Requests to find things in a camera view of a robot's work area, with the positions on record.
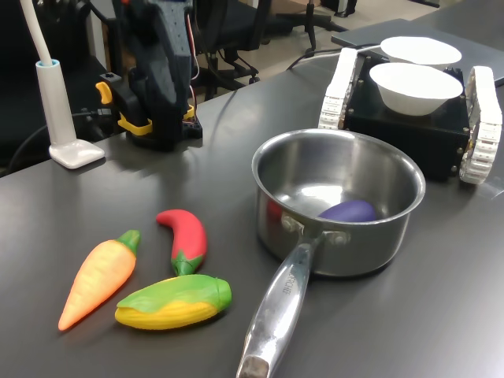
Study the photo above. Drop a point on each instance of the orange toy carrot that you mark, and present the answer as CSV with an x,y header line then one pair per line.
x,y
102,271

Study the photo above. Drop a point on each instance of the black office chair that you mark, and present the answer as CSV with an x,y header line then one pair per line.
x,y
236,23
311,23

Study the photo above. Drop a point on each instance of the black and yellow clamp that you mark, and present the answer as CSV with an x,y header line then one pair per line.
x,y
103,92

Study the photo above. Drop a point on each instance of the red toy chilli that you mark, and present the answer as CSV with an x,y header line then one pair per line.
x,y
189,236

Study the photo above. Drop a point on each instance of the purple toy aubergine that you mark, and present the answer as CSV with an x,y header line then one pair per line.
x,y
350,212

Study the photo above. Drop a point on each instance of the yellow green toy corn cob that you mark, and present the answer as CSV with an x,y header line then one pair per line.
x,y
173,303

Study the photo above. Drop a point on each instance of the black vehicle with white tracks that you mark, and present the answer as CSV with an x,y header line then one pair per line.
x,y
401,134

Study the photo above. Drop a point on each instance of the deep white bowl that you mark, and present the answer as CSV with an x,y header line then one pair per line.
x,y
413,94

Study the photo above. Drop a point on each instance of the shallow white bowl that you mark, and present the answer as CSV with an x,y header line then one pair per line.
x,y
417,49

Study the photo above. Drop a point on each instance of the white post with flat foot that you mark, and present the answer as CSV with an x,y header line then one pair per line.
x,y
57,110

